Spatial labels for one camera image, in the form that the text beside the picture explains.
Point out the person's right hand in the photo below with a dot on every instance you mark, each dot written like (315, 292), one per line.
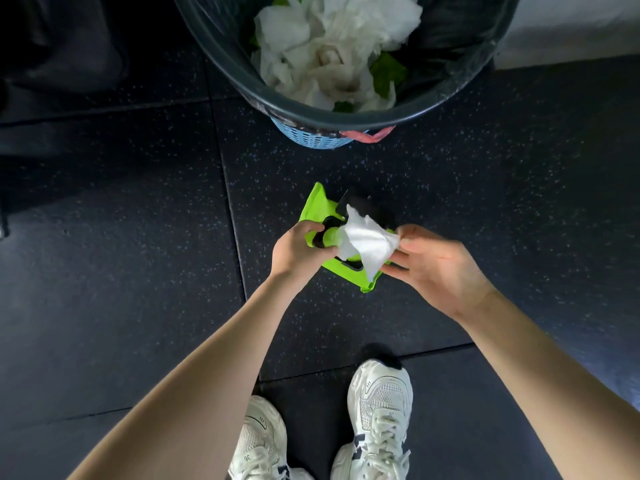
(440, 274)

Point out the person's left hand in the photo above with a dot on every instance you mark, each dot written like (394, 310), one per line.
(297, 254)

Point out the green wet wipes pack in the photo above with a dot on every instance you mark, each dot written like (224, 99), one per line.
(317, 204)

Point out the white wet wipe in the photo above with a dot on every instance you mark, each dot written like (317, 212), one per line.
(370, 244)

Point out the person's right forearm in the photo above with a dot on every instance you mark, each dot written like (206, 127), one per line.
(550, 384)

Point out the person's left forearm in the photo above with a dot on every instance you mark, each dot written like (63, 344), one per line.
(200, 394)

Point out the person's right white sneaker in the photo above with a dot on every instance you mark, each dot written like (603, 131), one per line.
(380, 419)

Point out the person's white sneaker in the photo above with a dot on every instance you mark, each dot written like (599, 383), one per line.
(260, 444)
(380, 419)

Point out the person's left white sneaker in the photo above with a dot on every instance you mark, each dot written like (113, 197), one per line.
(260, 444)

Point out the blue plastic trash basket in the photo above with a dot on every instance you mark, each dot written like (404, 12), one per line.
(310, 137)

